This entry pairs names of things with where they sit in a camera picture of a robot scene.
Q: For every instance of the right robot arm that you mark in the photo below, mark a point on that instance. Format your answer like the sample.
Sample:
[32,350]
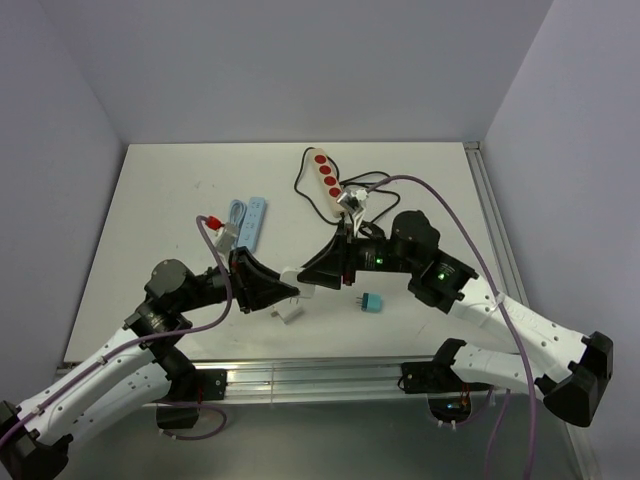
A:
[565,369]

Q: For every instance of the aluminium right rail frame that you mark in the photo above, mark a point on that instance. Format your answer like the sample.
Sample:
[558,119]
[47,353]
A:
[507,266]

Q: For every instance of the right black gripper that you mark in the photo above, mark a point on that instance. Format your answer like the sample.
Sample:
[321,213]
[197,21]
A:
[339,257]

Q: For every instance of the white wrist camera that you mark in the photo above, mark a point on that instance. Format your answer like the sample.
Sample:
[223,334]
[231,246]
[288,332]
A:
[353,201]
[225,234]

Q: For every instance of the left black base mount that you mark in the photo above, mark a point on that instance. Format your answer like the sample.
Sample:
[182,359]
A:
[200,387]

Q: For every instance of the small white plug adapter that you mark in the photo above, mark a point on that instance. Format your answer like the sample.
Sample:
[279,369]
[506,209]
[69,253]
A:
[289,276]

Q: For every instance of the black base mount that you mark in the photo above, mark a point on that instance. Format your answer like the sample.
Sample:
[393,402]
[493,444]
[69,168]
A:
[200,387]
[451,401]

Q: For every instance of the aluminium rail frame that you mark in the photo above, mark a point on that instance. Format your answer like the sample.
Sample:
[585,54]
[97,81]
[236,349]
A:
[507,266]
[305,381]

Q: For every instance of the light blue power strip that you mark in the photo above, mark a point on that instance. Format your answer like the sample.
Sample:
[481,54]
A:
[252,223]

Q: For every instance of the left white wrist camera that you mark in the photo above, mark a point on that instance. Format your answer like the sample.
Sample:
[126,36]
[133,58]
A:
[225,234]

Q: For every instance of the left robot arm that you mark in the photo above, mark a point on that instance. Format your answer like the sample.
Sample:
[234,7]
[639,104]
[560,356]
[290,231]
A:
[140,363]

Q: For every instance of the aluminium front rail frame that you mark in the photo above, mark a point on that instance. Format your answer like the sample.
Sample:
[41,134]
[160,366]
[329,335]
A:
[305,381]

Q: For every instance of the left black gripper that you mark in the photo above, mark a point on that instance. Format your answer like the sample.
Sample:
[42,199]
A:
[258,285]

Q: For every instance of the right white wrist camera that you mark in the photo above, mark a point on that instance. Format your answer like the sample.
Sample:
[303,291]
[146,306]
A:
[353,201]

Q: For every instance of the beige red power strip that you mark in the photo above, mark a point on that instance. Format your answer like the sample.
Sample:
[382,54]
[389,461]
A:
[326,175]

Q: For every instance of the white square charger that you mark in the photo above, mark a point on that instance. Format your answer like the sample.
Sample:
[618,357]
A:
[287,311]

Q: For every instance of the teal plug adapter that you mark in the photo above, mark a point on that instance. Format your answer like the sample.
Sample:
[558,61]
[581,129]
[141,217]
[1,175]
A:
[370,302]

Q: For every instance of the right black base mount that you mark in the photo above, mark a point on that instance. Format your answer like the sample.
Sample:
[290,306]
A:
[451,401]

